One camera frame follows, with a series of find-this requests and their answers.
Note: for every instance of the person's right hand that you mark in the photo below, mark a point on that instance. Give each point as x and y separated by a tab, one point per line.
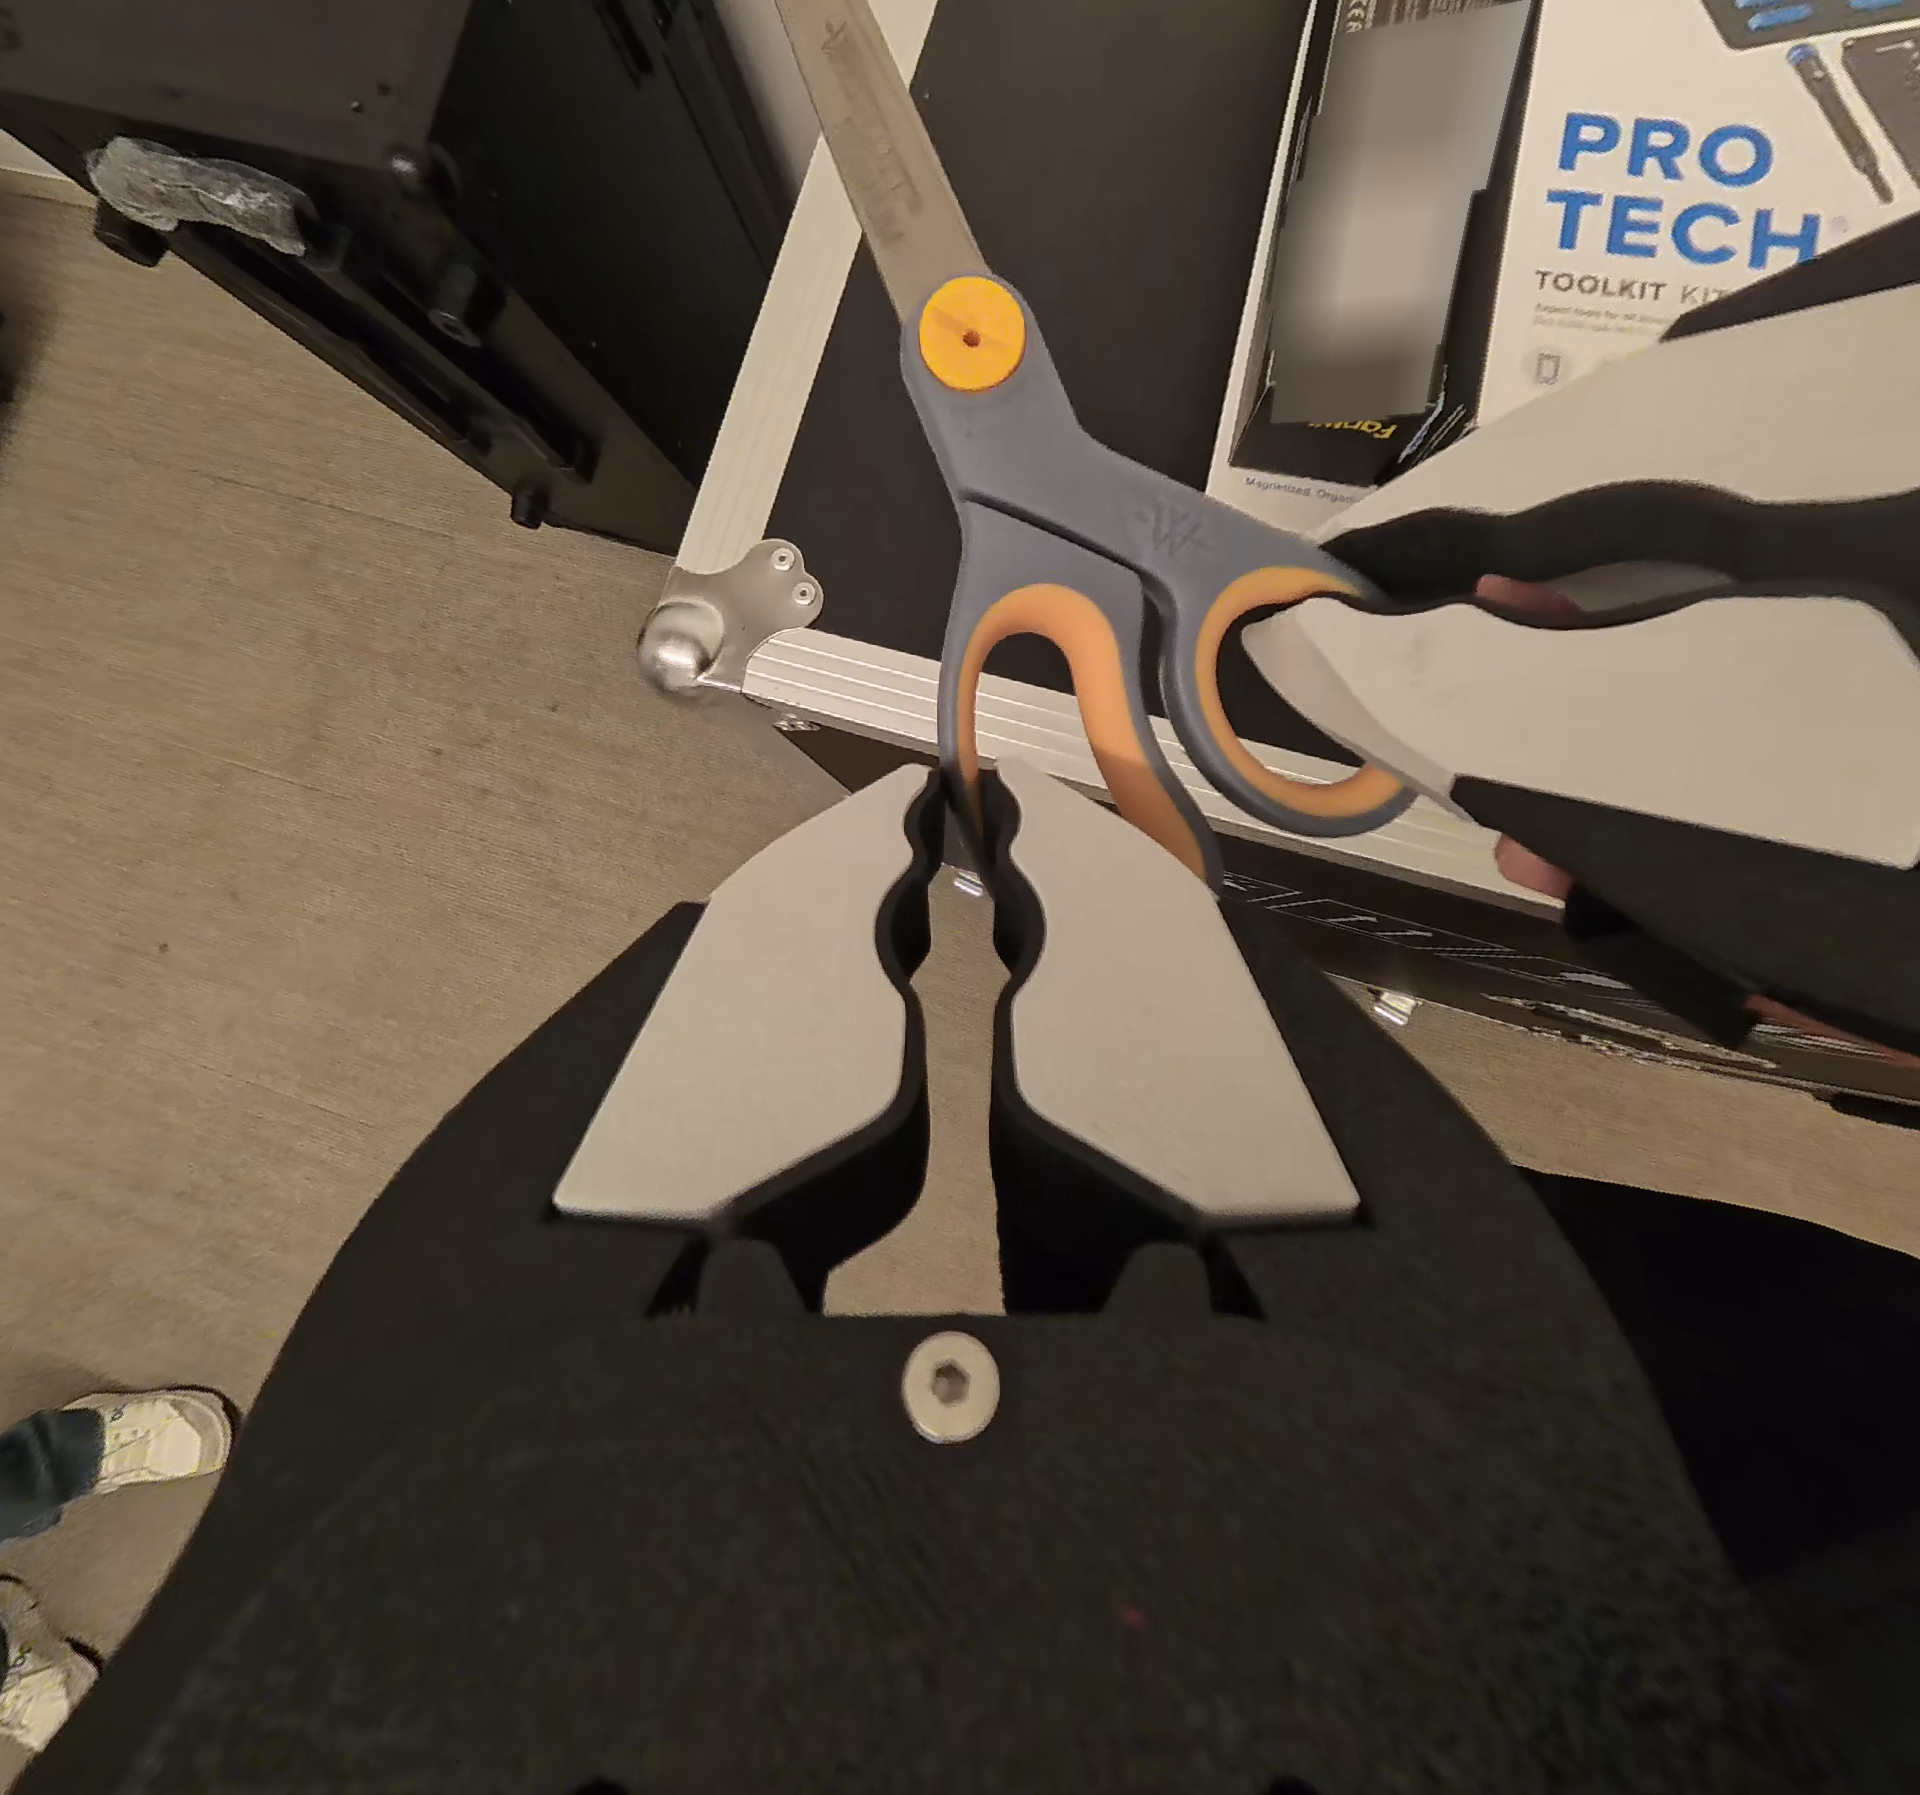
1533	867

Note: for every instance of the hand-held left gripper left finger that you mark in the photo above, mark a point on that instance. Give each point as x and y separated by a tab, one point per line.
751	1045

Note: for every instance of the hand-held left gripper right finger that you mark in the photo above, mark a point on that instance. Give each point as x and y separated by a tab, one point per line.
1170	1045

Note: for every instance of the black wheeled flight case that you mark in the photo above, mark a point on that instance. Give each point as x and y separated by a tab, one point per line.
1110	100

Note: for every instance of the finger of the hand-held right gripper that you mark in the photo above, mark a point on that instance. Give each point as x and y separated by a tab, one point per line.
1650	730
1695	460

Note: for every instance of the crumpled plastic wrap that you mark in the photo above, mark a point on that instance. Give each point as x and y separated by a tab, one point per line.
180	182

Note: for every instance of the grey and orange scissors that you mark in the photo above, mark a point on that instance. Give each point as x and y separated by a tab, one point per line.
1050	444

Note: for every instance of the black road case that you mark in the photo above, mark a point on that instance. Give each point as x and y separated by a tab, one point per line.
524	100

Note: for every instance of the white toolkit box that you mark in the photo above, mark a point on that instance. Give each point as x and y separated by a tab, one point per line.
1590	84

